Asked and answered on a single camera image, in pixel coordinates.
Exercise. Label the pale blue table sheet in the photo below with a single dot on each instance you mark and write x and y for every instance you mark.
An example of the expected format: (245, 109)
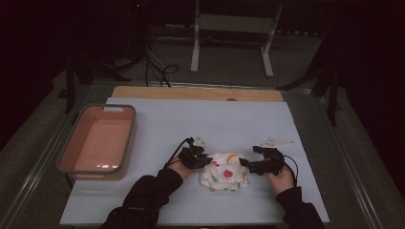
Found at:
(159, 127)

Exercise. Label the white pants with colourful print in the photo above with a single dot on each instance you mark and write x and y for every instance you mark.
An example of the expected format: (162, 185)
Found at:
(223, 178)

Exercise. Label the person's right hand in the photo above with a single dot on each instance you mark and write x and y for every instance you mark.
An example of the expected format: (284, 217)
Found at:
(281, 181)

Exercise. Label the dark device with red light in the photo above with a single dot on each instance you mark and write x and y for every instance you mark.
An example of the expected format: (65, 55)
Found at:
(138, 19)

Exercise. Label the person's left hand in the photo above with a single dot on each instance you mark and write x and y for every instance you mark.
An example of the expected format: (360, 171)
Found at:
(183, 170)

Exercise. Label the black tripod stand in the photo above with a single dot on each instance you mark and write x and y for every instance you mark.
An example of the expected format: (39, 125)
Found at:
(333, 101)
(70, 86)

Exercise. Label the white metal stand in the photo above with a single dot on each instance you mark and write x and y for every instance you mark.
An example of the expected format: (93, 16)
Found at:
(235, 23)

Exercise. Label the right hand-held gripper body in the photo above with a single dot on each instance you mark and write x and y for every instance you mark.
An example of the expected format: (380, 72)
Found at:
(273, 159)

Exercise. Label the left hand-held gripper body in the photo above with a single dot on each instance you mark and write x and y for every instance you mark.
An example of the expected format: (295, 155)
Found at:
(191, 157)

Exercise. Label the pink plastic basket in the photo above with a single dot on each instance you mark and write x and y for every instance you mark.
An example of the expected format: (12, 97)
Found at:
(98, 143)

